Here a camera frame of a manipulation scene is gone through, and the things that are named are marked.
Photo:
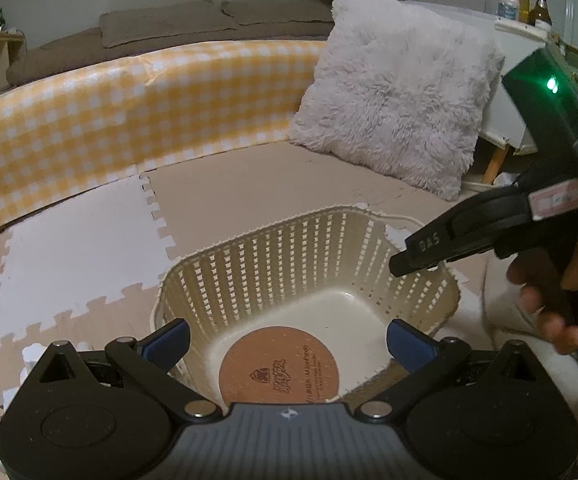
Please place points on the right fluffy white cushion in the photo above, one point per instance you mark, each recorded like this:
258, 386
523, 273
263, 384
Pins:
400, 90

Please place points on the white bedside cabinet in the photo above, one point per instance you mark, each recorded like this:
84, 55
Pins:
533, 109

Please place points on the brown duvet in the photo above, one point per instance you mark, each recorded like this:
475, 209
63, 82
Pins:
257, 20

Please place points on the brown bed pillow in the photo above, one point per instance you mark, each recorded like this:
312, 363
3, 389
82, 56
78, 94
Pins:
187, 18

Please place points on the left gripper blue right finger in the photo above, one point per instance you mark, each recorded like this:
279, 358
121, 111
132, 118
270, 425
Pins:
428, 364

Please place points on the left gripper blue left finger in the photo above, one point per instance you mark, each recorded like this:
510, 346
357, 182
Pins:
147, 363

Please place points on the brown glass bottle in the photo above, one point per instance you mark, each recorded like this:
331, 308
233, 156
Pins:
539, 16

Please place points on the round cork coaster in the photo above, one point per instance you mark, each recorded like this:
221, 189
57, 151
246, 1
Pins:
278, 365

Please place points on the yellow checkered bed cover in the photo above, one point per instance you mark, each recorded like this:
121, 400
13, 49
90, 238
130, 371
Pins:
64, 135

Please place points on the cream plastic woven basket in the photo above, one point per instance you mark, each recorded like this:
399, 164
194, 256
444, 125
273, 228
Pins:
325, 272

